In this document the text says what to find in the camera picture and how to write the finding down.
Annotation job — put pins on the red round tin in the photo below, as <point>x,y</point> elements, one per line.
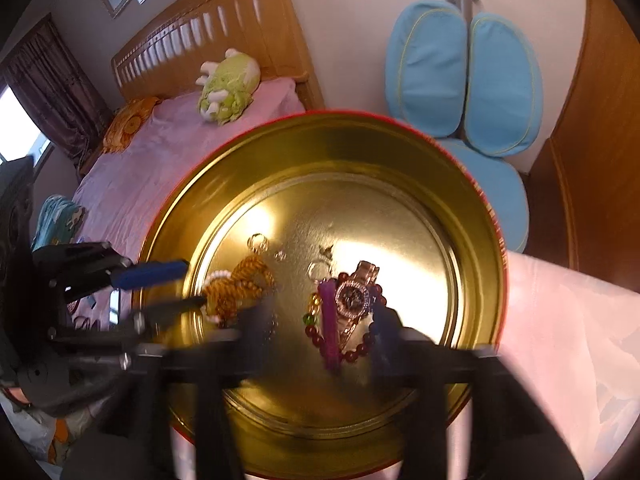
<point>400,200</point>

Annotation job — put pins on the wooden wardrobe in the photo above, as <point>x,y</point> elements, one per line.
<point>600,135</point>

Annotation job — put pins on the window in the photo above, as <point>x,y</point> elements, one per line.
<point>15,120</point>

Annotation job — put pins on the white tablecloth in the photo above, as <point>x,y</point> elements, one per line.
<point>550,335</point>

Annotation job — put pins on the wooden headboard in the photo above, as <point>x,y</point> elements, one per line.
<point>240,0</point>

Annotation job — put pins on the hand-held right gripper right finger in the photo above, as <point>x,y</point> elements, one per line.
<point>387,340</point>

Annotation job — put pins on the wooden bed pink sheet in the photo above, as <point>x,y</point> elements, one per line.
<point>150,170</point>

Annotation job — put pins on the blue printed blanket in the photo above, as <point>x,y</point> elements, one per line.
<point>57,217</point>

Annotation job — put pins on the purple hair clip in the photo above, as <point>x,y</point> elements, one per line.
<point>329,320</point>

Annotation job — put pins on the brown curtain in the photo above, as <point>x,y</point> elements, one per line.
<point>55,75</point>

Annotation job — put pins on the light blue chair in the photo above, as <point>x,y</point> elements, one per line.
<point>430,70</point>

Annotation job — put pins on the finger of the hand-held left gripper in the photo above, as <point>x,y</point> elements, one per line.
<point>170,307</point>
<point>150,272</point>

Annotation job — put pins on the rose gold wristwatch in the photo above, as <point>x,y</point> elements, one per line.
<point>355,295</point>

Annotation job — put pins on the orange pillow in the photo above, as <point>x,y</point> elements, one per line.
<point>127,122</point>

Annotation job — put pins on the green cabbage plush toy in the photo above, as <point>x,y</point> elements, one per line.
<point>230,85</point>

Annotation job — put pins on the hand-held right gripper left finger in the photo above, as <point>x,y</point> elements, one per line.
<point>257,340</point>

